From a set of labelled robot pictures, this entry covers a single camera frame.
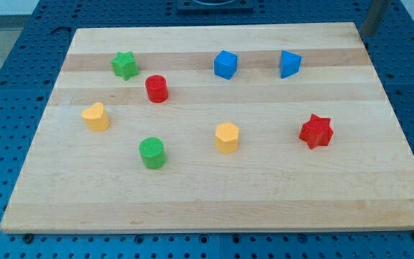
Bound grey metal pusher rod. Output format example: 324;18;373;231
359;0;391;37

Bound yellow heart block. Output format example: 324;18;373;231
81;102;110;132

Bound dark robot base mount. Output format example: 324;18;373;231
176;0;254;13

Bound blue triangular prism block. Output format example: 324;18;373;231
279;50;302;78

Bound green star block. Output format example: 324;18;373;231
111;52;139;81

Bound yellow hexagon block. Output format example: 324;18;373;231
215;122;239;154

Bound red cylinder block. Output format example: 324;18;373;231
145;75;168;103

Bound red star block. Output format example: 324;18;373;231
299;114;334;150

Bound wooden board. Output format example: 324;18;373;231
0;22;414;234

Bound blue cube block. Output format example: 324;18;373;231
214;50;238;80

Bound green cylinder block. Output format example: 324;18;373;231
139;137;166;169

